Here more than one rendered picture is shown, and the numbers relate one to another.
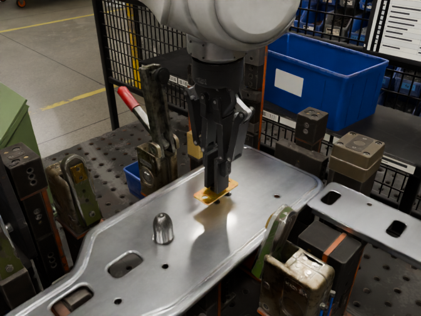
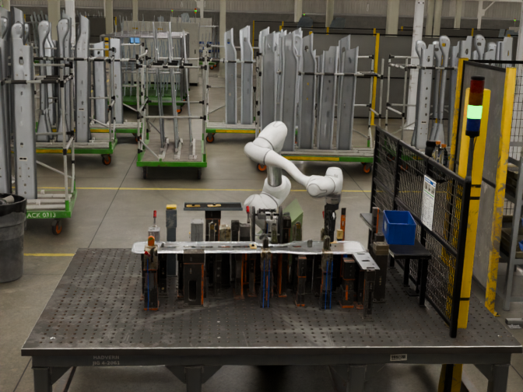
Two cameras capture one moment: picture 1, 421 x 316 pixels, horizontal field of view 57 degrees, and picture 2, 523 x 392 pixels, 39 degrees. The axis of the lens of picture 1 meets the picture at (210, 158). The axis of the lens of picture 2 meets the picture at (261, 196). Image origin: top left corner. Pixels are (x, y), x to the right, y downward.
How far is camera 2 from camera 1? 3.90 m
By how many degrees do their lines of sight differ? 42
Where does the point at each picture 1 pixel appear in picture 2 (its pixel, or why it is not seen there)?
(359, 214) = (362, 257)
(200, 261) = (312, 250)
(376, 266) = (394, 306)
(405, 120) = (419, 248)
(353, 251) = (350, 262)
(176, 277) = (304, 250)
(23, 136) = not seen: hidden behind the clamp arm
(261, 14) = (313, 191)
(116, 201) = not seen: hidden behind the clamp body
